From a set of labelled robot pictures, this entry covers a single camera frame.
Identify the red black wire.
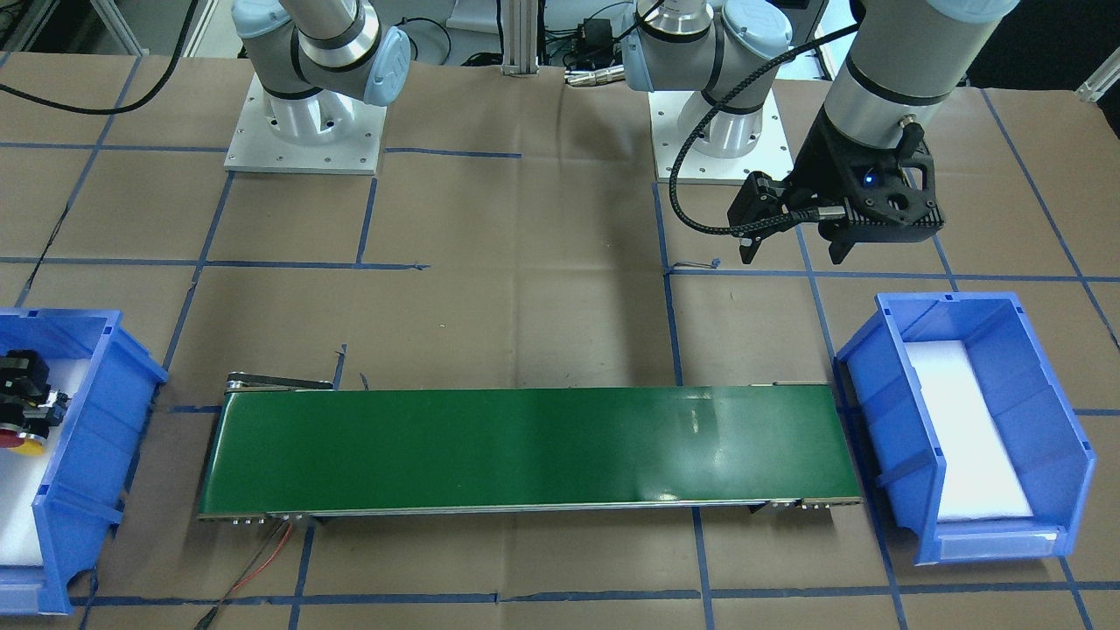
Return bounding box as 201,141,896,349
192,521,293,630

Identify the aluminium frame post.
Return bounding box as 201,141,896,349
500,1,544,76

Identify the blue destination bin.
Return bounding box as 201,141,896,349
1,308,167,615

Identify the blue source bin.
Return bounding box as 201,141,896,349
837,291,1096,565

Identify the braided black cable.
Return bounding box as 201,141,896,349
669,22,864,237

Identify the white foam pad source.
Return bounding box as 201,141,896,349
906,340,1033,522

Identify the green conveyor belt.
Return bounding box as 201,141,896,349
199,385,864,520

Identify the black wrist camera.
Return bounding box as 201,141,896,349
727,172,806,265

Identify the yellow mushroom push button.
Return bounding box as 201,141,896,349
8,390,71,456

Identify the red mushroom push button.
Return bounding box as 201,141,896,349
0,350,52,450

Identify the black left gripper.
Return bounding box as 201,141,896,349
787,112,944,266

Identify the white foam pad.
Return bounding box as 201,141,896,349
1,359,88,567

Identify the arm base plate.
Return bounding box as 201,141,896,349
648,91,793,185
224,76,388,175

